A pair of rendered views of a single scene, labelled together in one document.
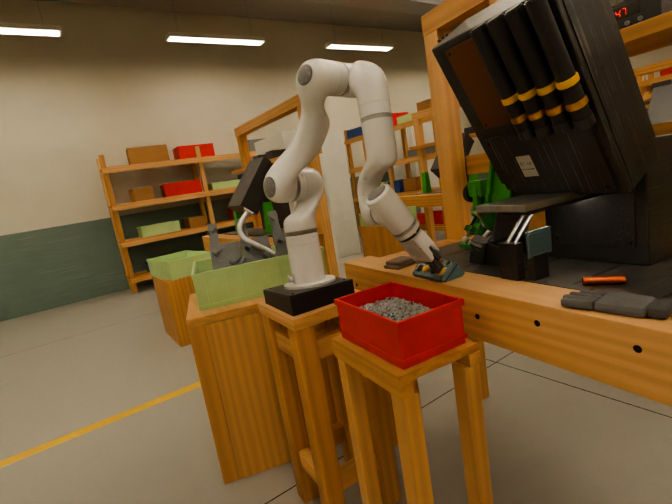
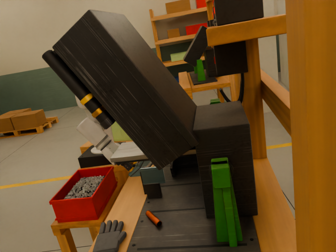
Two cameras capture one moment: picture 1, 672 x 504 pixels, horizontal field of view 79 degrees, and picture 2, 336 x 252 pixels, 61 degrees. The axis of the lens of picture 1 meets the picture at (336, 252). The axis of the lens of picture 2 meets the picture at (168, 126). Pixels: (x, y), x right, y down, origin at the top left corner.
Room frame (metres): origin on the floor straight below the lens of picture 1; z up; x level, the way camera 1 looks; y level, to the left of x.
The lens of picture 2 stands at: (0.33, -1.30, 1.54)
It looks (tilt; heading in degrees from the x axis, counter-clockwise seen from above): 17 degrees down; 37
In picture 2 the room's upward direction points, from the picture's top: 10 degrees counter-clockwise
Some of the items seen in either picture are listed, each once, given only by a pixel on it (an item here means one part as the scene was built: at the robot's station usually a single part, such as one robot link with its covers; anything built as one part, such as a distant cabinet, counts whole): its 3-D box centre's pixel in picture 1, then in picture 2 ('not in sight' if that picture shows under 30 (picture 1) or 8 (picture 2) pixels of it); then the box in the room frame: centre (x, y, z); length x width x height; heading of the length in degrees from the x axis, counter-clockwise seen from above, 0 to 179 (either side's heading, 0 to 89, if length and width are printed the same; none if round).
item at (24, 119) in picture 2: not in sight; (24, 121); (3.54, 5.24, 0.22); 1.20 x 0.81 x 0.44; 118
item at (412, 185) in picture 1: (398, 176); not in sight; (7.73, -1.38, 1.13); 2.48 x 0.54 x 2.27; 33
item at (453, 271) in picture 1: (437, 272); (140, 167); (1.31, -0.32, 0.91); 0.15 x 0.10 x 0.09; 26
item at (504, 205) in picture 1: (546, 199); (162, 148); (1.16, -0.62, 1.11); 0.39 x 0.16 x 0.03; 116
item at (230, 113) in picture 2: (606, 200); (223, 155); (1.24, -0.84, 1.07); 0.30 x 0.18 x 0.34; 26
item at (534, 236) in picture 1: (539, 253); (154, 182); (1.12, -0.57, 0.97); 0.10 x 0.02 x 0.14; 116
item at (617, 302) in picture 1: (615, 301); (110, 238); (0.84, -0.58, 0.91); 0.20 x 0.11 x 0.03; 36
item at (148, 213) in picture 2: (603, 280); (153, 218); (0.99, -0.65, 0.91); 0.09 x 0.02 x 0.02; 65
